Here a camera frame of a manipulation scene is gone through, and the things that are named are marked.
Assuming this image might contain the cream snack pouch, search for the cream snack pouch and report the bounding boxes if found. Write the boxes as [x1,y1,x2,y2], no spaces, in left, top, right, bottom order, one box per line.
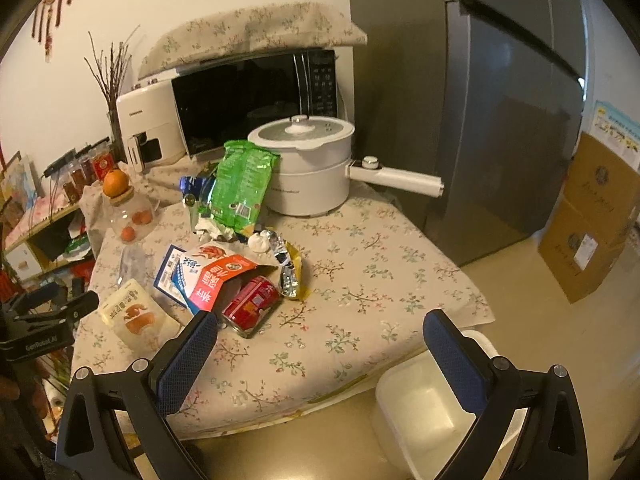
[98,278,181,359]

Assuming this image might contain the blue white printed box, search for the blue white printed box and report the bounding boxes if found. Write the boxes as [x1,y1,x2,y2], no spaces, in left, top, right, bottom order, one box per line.
[153,245,186,308]

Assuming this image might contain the clear plastic bottle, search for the clear plastic bottle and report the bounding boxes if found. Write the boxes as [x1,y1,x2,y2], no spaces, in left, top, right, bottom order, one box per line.
[116,245,148,286]

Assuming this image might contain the blue white red rice bag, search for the blue white red rice bag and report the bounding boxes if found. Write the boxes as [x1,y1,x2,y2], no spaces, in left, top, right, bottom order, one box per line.
[171,242,279,314]

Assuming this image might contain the red drink can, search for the red drink can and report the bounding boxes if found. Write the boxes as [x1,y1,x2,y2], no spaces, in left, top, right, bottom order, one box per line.
[221,275,280,338]

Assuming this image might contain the silver yellow foil wrapper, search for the silver yellow foil wrapper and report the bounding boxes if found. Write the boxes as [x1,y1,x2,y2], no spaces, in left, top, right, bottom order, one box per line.
[259,229,302,300]

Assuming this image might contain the green snack bag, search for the green snack bag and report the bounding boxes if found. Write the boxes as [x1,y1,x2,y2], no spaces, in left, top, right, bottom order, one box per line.
[206,140,279,237]

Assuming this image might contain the white trash bin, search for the white trash bin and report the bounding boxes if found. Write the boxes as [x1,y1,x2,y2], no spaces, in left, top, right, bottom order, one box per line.
[370,328,530,480]

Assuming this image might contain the wooden shelf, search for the wooden shelf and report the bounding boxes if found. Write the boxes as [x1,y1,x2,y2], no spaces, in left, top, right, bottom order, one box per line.
[3,204,91,282]

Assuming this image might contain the glass jar with fruit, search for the glass jar with fruit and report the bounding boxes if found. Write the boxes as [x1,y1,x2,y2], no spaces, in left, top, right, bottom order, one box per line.
[110,186,158,244]

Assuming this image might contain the orange on jar lid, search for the orange on jar lid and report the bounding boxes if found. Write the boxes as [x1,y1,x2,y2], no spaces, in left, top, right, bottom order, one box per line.
[102,169,129,198]

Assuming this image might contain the red label spice jar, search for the red label spice jar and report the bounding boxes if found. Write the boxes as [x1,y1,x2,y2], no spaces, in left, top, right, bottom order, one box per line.
[91,148,116,181]

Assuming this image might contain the floral tablecloth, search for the floral tablecloth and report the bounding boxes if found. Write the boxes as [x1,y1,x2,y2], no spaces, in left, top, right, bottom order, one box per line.
[72,158,495,439]

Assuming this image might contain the lower cardboard box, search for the lower cardboard box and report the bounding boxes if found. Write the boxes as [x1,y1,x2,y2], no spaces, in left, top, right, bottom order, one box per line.
[538,198,625,304]

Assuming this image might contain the cardboard box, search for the cardboard box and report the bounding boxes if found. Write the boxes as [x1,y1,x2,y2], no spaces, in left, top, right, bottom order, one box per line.
[563,132,639,246]
[538,198,625,304]

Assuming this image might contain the white air fryer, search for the white air fryer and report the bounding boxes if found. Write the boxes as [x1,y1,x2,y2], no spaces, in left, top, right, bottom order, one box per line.
[116,79,186,174]

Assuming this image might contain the upper cardboard box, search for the upper cardboard box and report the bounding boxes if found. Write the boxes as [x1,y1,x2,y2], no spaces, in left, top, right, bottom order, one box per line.
[563,132,639,246]

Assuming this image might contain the dried branches in vase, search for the dried branches in vase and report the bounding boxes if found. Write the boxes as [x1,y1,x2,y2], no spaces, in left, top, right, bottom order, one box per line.
[84,26,140,162]

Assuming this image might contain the white electric cooking pot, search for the white electric cooking pot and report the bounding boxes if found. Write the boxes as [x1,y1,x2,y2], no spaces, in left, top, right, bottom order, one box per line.
[248,115,444,217]

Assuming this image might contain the black microwave oven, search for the black microwave oven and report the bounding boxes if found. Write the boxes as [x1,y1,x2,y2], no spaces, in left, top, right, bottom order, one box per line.
[171,48,337,157]

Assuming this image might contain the floral cloth on microwave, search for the floral cloth on microwave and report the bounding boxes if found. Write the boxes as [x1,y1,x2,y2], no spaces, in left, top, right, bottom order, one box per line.
[139,1,368,79]

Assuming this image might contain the grey refrigerator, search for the grey refrigerator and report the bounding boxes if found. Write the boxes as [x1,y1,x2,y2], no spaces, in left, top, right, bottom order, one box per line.
[350,0,586,264]

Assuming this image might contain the red hanging wall ornament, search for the red hanging wall ornament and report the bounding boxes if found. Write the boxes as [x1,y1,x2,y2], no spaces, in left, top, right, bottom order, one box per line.
[30,0,73,63]

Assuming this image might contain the wall poster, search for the wall poster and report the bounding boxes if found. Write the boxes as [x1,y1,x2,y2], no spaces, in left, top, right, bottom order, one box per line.
[589,101,640,171]

